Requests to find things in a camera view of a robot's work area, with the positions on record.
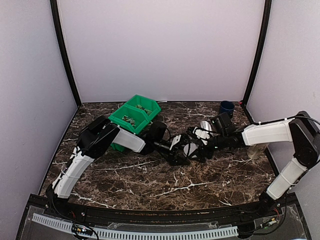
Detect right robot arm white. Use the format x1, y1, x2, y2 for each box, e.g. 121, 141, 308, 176
183, 111, 320, 217

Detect white slotted cable duct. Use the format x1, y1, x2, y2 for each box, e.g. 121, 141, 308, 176
31, 213, 239, 240

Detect lollipop candies pile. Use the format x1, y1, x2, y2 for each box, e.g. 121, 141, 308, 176
122, 115, 135, 126

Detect green three-compartment candy bin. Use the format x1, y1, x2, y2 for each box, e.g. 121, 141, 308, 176
107, 94, 162, 153

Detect dark blue mug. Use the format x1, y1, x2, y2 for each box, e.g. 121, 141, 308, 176
219, 100, 235, 119

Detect beige ceramic mug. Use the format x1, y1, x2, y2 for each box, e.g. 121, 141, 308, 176
246, 144, 268, 160

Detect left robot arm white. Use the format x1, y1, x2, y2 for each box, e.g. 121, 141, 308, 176
46, 115, 190, 218

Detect silver metal scoop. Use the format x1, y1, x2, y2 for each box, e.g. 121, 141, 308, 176
200, 120, 213, 132

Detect yellow-green gummy candies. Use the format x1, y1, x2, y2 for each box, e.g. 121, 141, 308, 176
135, 104, 153, 115

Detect black front rail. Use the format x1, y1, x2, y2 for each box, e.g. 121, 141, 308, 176
44, 199, 284, 225

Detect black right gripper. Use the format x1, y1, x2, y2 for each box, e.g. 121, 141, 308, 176
188, 132, 228, 163

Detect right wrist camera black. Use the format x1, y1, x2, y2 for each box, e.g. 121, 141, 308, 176
187, 111, 235, 146

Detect white round lid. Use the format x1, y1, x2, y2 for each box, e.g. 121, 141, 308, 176
183, 143, 198, 159

